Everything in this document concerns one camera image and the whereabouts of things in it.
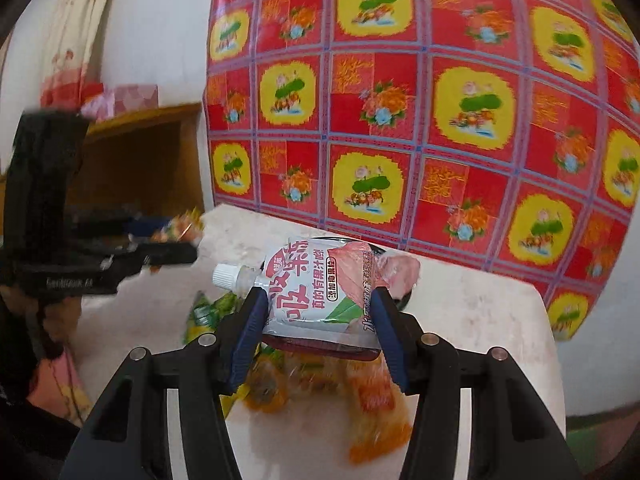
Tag green snack packet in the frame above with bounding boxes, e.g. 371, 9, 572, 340
183, 292, 240, 344

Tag orange rice cracker packet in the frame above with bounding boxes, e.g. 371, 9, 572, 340
296, 356, 412, 465

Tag white pink spouted drink pouch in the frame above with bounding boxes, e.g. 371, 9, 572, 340
213, 236, 390, 361

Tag person's left hand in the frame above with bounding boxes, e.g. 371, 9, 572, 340
1, 285, 81, 359

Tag wooden cabinet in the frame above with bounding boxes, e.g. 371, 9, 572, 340
0, 102, 205, 226

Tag pink box on cabinet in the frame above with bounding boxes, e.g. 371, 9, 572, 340
80, 84, 158, 122

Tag round orange jelly cup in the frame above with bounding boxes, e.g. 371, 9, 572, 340
243, 353, 290, 414

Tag floral curtain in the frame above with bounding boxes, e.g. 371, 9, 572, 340
40, 0, 108, 110

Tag dark oval serving plate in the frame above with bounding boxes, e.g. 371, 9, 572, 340
366, 242, 420, 311

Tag red yellow patterned wall cloth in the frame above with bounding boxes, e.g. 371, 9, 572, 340
204, 0, 639, 341

